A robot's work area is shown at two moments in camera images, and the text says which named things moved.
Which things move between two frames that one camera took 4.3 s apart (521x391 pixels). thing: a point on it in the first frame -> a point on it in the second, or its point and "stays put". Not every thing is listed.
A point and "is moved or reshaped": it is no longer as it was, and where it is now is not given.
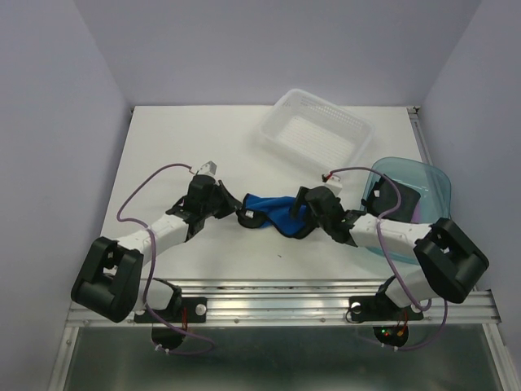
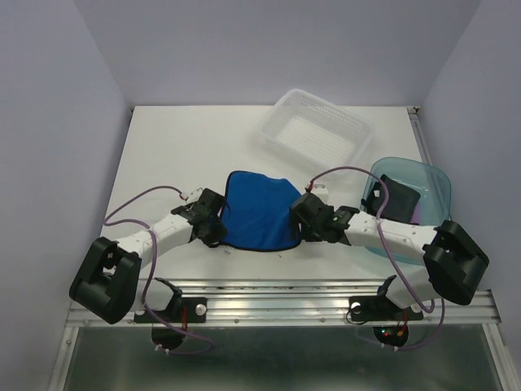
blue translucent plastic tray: [431, 182] stays put
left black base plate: [184, 310] stays put
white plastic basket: [318, 128] stays put
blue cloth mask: [278, 211] is moved or reshaped
